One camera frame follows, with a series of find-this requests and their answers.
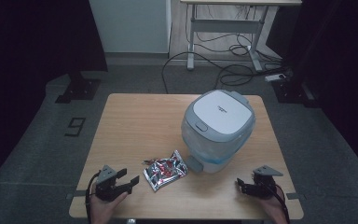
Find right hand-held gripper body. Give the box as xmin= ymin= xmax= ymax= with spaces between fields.
xmin=251 ymin=164 xmax=284 ymax=201

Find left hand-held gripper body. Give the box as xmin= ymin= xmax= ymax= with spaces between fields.
xmin=94 ymin=164 xmax=132 ymax=203

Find silver snack packet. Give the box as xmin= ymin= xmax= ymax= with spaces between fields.
xmin=142 ymin=149 xmax=189 ymax=193

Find white pedal trash can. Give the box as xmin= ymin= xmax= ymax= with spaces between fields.
xmin=180 ymin=89 xmax=256 ymax=175

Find person's left hand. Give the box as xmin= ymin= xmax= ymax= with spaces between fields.
xmin=89 ymin=190 xmax=130 ymax=224

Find grey tape strip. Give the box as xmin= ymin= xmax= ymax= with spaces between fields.
xmin=285 ymin=192 xmax=308 ymax=201
xmin=65 ymin=189 xmax=88 ymax=201

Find black stand base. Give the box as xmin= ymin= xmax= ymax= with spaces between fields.
xmin=271 ymin=76 xmax=320 ymax=109
xmin=54 ymin=72 xmax=103 ymax=105

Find white power strip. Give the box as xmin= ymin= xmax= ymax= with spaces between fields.
xmin=264 ymin=72 xmax=287 ymax=83

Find white cabinet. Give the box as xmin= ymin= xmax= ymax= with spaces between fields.
xmin=88 ymin=0 xmax=172 ymax=54

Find dark curtain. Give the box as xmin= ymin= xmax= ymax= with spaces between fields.
xmin=0 ymin=0 xmax=109 ymax=190
xmin=265 ymin=0 xmax=358 ymax=174

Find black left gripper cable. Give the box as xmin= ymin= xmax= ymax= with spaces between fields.
xmin=85 ymin=170 xmax=103 ymax=224

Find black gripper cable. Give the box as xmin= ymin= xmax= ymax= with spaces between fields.
xmin=268 ymin=181 xmax=292 ymax=224
xmin=85 ymin=170 xmax=103 ymax=224

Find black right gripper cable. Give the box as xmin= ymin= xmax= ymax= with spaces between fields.
xmin=268 ymin=181 xmax=292 ymax=224

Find coiled black cable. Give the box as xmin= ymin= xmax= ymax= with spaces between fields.
xmin=216 ymin=63 xmax=256 ymax=88

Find long black floor cable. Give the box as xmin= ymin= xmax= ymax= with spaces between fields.
xmin=161 ymin=50 xmax=223 ymax=94

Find black cables under desk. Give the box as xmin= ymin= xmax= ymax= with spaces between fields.
xmin=185 ymin=4 xmax=282 ymax=63

